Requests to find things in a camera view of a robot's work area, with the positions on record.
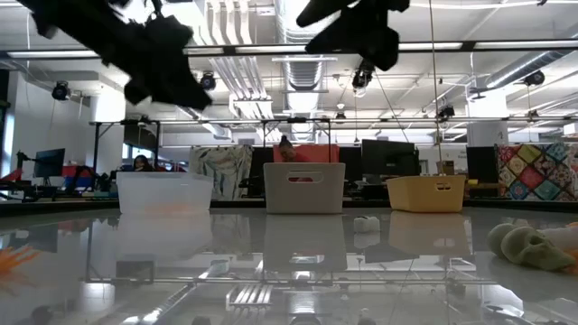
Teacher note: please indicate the black metal workstation frame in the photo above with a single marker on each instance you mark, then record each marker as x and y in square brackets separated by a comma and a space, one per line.
[96, 149]

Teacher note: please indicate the white LED light strip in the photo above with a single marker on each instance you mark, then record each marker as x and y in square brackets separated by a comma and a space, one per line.
[429, 46]
[524, 44]
[207, 50]
[45, 53]
[271, 48]

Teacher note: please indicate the white rectangular air duct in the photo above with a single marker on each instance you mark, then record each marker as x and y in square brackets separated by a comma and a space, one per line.
[217, 130]

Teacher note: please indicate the small black monitor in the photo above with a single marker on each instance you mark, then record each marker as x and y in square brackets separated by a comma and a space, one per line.
[49, 162]

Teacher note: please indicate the black ceiling spotlight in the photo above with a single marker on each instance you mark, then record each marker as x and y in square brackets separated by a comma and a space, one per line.
[362, 77]
[447, 112]
[61, 91]
[208, 82]
[340, 116]
[535, 78]

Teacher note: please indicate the red and blue equipment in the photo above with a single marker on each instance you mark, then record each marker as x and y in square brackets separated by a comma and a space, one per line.
[79, 173]

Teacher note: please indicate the black hanging screen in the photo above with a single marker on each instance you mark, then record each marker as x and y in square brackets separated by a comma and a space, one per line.
[140, 135]

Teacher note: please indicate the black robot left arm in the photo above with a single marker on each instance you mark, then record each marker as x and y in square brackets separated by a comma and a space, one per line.
[68, 18]

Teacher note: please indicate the grey plastic bin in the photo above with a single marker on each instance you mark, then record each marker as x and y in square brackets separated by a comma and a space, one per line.
[304, 194]

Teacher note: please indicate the clear plastic bin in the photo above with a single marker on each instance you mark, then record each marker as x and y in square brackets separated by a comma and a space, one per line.
[165, 192]

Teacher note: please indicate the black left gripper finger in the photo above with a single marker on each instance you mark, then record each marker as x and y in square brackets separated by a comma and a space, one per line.
[137, 92]
[185, 98]

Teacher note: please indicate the person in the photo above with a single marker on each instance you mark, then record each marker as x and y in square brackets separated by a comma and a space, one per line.
[141, 163]
[287, 152]

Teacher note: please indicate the red robot arm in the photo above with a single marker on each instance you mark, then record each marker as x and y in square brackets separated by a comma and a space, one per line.
[11, 175]

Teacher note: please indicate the pale green plastic skull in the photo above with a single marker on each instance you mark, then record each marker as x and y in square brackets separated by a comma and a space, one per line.
[535, 250]
[496, 239]

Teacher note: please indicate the orange hanging cloth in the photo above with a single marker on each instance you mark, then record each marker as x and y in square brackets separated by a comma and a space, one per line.
[325, 153]

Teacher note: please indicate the yellow plastic basket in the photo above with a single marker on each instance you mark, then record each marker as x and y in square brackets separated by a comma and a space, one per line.
[424, 196]

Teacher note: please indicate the brown cardboard box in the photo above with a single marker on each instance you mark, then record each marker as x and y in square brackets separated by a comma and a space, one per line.
[446, 168]

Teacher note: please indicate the white ceiling pipe bundle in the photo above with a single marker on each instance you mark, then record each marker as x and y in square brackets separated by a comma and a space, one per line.
[248, 90]

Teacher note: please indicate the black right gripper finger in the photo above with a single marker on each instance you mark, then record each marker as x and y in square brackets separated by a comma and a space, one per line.
[338, 41]
[325, 11]

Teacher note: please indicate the silver round ventilation duct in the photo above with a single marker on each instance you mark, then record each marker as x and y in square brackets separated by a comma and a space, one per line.
[304, 77]
[555, 58]

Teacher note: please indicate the large black monitor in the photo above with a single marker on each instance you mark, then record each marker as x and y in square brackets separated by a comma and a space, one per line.
[388, 158]

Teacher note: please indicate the leaf print hanging cloth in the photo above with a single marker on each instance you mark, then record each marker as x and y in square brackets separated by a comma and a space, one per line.
[221, 171]

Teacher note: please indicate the colourful patchwork quilt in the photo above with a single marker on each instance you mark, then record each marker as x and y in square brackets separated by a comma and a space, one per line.
[537, 171]

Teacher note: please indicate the orange plastic spider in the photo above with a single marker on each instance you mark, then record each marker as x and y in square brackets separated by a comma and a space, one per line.
[15, 259]
[574, 268]

